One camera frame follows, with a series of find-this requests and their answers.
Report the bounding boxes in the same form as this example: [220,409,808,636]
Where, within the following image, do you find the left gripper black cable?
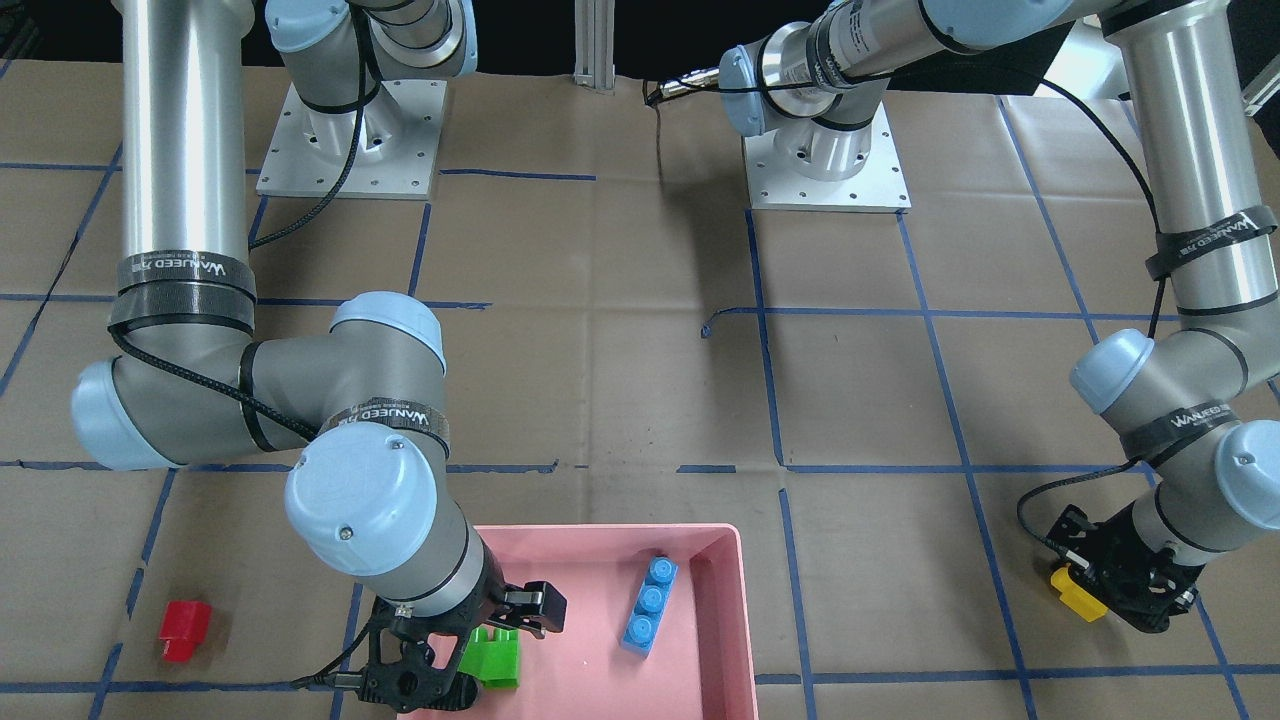
[1016,60,1171,546]

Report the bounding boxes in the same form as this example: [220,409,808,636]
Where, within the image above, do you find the pink plastic box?
[463,524,758,719]

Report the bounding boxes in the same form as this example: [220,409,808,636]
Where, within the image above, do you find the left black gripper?
[1046,500,1206,633]

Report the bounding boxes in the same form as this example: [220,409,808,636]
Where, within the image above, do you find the aluminium frame post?
[573,0,616,95]

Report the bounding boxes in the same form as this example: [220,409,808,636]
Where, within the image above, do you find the green toy block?
[458,625,521,691]

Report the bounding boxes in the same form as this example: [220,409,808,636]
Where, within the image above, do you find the yellow toy block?
[1050,565,1108,623]

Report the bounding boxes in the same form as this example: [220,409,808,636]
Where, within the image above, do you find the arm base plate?
[742,105,913,213]
[256,79,447,201]

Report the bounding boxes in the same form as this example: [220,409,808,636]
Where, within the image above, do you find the blue toy block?
[620,556,678,657]

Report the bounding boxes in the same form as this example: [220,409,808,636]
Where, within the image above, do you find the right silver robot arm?
[70,1,567,714]

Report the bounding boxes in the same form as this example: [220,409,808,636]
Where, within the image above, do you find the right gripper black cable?
[291,600,387,689]

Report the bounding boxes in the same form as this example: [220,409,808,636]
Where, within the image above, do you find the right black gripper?
[362,570,568,714]

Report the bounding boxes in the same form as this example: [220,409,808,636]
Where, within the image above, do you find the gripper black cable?
[1016,60,1171,546]
[291,600,387,689]

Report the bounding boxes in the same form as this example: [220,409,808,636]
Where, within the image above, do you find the red toy block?
[157,600,212,664]

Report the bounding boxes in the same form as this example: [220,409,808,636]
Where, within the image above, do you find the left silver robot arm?
[645,1,1277,633]

